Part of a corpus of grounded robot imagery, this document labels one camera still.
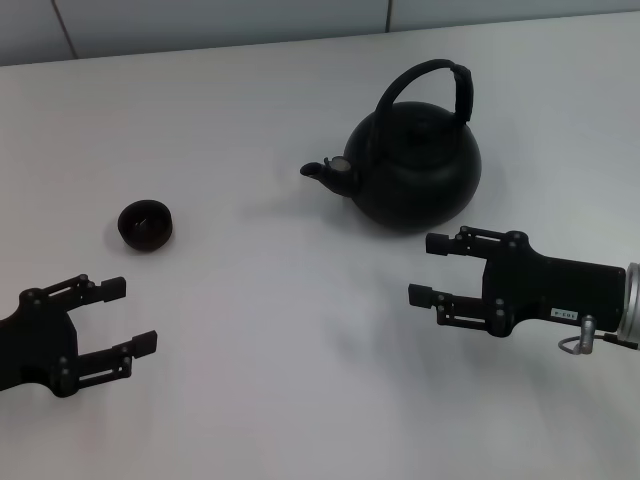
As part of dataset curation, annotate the silver connector with cable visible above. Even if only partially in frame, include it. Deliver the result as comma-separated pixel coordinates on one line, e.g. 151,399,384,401
558,314,640,356

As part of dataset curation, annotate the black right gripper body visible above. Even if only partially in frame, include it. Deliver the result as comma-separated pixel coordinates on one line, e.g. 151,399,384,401
478,230,629,339

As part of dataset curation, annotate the small dark teacup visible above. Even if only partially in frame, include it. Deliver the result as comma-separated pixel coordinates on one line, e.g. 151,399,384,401
117,198,177,251

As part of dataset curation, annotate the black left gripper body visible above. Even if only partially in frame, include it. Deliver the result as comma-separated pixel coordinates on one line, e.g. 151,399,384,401
0,288,81,399

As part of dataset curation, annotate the black round teapot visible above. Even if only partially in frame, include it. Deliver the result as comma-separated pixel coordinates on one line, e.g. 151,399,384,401
299,58,483,236

